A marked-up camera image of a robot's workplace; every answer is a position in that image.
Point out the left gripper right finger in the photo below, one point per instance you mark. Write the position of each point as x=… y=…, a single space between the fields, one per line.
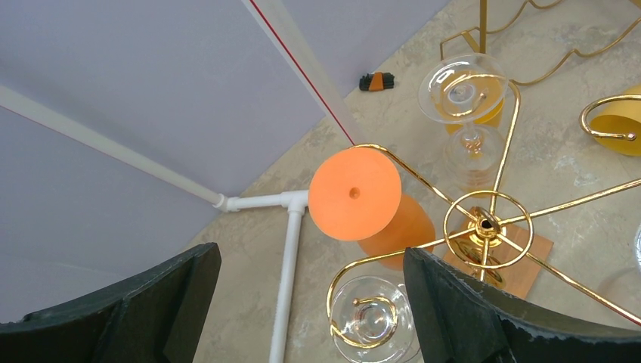
x=461 y=319

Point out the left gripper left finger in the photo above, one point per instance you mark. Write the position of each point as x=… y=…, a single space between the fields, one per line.
x=155 y=316

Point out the clear round wine glass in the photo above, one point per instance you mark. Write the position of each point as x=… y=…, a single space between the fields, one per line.
x=371 y=321

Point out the orange wine glass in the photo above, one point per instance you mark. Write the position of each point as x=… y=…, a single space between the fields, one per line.
x=356 y=196

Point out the clear ribbed wine glass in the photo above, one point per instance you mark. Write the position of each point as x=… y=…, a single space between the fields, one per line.
x=473 y=150

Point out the yellow wine glass front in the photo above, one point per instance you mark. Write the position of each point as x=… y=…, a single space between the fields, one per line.
x=617 y=117

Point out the yellow wine glass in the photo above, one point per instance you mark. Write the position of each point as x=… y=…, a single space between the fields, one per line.
x=617 y=117
x=466 y=97

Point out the gold wire bottle rack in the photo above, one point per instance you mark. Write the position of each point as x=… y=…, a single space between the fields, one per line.
x=538 y=39

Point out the clear flute glass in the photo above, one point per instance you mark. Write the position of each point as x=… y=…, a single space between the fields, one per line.
x=637 y=248

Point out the yellow wine glass back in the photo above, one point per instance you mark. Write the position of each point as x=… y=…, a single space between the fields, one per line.
x=466 y=97

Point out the gold wine glass rack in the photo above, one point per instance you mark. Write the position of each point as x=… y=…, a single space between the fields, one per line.
x=487 y=227

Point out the black orange small clip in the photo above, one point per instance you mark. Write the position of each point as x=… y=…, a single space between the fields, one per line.
x=376 y=82

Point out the white PVC pipe frame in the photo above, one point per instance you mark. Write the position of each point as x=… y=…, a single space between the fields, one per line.
x=81 y=219

